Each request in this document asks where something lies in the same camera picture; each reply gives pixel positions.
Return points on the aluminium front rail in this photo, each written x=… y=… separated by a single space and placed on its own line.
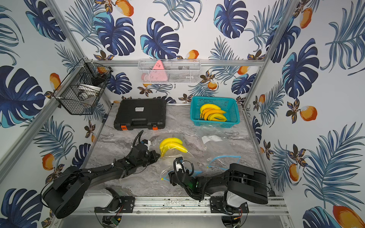
x=184 y=206

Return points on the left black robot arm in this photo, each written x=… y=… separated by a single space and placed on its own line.
x=66 y=192

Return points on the pink triangular item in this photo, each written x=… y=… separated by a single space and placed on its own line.
x=158 y=73

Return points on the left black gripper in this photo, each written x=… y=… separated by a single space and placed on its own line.
x=151 y=156

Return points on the single yellow banana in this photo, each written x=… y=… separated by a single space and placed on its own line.
x=217 y=117

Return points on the clear zip-top bag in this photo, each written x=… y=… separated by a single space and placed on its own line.
x=164 y=165
x=218 y=151

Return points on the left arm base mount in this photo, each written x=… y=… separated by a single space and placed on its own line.
x=118 y=204

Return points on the black plastic tool case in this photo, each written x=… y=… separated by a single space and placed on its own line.
x=141 y=114

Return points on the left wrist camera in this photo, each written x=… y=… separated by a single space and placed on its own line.
x=147 y=143

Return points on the teal plastic basket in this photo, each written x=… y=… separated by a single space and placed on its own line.
x=228 y=105

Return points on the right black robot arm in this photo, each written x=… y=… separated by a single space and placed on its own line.
x=239 y=184

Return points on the black wire basket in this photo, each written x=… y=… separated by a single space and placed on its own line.
x=80 y=92

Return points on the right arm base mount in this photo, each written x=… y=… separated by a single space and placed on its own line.
x=228 y=206

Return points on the orange-yellow banana pair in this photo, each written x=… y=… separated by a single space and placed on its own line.
x=208 y=112

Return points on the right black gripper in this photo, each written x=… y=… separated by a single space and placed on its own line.
x=171 y=175

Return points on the white wire wall basket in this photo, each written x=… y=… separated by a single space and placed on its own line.
x=179 y=71

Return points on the yellow banana bunch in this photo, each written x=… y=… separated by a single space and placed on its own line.
x=170 y=144
x=209 y=106

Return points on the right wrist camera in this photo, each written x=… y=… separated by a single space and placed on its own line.
x=178 y=166

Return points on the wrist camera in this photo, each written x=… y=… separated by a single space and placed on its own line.
x=178 y=166
x=147 y=143

